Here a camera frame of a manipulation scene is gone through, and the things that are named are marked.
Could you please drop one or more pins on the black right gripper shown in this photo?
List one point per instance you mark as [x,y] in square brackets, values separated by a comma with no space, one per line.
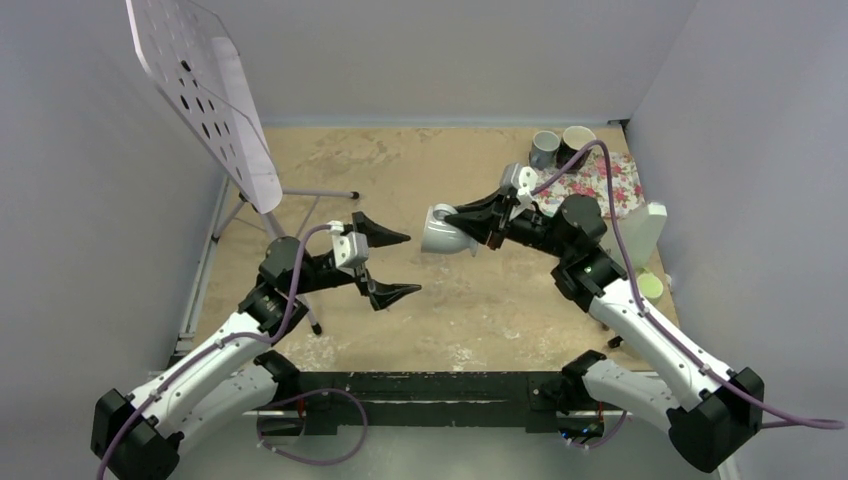
[485,220]

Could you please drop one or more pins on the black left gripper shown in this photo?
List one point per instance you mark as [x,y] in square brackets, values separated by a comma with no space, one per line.
[380,294]

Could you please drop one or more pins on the light grey mug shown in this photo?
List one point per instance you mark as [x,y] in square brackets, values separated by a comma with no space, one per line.
[439,237]

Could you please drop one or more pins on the grey mug with lettering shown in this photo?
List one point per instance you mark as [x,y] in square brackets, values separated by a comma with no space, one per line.
[544,149]

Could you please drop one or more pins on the black mug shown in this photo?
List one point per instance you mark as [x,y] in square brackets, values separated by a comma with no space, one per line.
[572,139]

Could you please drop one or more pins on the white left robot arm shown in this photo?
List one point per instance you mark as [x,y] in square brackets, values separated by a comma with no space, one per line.
[144,433]

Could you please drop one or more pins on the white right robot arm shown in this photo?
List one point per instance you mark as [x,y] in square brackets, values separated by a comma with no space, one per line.
[708,409]

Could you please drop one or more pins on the green mug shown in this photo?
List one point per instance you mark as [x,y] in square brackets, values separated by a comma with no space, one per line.
[651,287]

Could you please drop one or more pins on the floral tray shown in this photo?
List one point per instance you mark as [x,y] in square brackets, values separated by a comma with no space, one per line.
[591,180]

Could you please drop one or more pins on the white box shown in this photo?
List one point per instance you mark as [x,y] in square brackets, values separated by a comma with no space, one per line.
[639,231]

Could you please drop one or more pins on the perforated calibration board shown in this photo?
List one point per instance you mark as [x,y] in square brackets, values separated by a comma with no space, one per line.
[202,78]

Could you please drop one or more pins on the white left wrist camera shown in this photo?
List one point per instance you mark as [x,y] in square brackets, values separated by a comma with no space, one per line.
[350,250]

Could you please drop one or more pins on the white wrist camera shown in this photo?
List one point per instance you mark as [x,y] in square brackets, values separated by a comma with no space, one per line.
[523,179]
[350,250]

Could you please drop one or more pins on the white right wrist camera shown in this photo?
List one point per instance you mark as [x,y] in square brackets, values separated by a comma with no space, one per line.
[523,179]

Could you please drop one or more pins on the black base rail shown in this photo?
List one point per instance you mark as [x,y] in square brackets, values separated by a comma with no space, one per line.
[534,401]

